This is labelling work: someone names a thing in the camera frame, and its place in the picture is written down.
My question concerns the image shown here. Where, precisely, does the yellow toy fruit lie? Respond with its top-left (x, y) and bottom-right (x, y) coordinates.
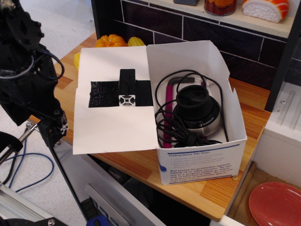
top-left (73, 52), bottom-right (80, 71)

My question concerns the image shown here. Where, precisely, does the wooden shelf board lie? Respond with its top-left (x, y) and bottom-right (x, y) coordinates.
top-left (146, 0), bottom-right (300, 38)

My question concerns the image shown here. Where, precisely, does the blue black clamp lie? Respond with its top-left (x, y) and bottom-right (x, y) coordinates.
top-left (80, 198), bottom-right (110, 226)

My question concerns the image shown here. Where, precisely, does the white cardboard box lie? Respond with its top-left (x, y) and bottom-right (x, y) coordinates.
top-left (73, 40), bottom-right (247, 185)

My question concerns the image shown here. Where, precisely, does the black 3D mouse puck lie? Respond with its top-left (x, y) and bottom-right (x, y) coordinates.
top-left (173, 85), bottom-right (222, 137)

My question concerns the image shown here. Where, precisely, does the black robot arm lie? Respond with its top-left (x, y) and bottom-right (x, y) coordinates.
top-left (0, 0), bottom-right (68, 148)

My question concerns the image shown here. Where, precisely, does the dark grey object on shelf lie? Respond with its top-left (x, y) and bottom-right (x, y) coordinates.
top-left (173, 0), bottom-right (199, 6)

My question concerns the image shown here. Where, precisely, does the black coiled cable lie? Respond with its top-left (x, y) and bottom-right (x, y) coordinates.
top-left (154, 69), bottom-right (229, 149)

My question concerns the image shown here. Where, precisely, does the black aluminium extrusion block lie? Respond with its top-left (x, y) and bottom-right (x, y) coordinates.
top-left (118, 69), bottom-right (136, 106)

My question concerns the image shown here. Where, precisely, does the toy salmon sushi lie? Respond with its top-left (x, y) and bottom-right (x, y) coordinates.
top-left (242, 0), bottom-right (290, 23)

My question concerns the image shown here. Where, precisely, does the pink handled hex key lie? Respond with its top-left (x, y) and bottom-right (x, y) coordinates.
top-left (163, 77), bottom-right (195, 148)

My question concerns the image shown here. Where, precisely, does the dark red can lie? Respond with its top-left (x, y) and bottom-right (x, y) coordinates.
top-left (204, 0), bottom-right (237, 16)

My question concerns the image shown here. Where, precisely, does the blue cable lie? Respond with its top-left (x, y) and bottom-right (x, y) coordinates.
top-left (0, 138), bottom-right (55, 193)

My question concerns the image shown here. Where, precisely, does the yellow toy corn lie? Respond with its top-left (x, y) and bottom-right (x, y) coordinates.
top-left (127, 37), bottom-right (145, 47)

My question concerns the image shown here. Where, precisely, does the red plate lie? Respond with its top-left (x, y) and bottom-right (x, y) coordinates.
top-left (249, 182), bottom-right (301, 226)

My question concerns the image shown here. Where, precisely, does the orange toy pumpkin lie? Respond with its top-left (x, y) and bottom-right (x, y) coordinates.
top-left (95, 34), bottom-right (127, 48)

